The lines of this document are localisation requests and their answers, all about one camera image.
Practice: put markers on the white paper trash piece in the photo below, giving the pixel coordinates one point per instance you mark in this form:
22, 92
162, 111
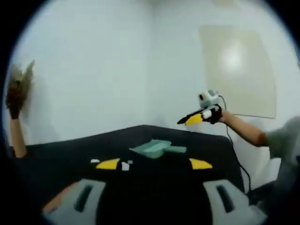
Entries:
94, 161
129, 162
125, 167

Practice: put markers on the black tabletop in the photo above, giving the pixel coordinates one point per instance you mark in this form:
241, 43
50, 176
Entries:
152, 178

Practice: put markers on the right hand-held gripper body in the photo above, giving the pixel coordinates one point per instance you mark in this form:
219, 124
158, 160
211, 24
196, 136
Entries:
207, 98

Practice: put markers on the beige wall panel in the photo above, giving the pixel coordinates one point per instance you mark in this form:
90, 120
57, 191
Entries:
239, 77

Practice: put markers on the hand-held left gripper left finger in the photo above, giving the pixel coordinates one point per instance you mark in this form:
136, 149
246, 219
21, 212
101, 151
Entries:
98, 198

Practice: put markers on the green dustpan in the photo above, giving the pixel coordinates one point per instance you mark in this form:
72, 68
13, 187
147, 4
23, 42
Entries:
153, 148

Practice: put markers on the person's right hand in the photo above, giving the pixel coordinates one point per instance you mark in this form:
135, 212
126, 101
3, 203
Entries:
215, 114

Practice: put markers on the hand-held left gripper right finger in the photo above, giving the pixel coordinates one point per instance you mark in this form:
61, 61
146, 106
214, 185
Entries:
237, 195

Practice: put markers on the person's left hand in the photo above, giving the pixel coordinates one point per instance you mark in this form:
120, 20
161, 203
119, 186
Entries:
59, 197

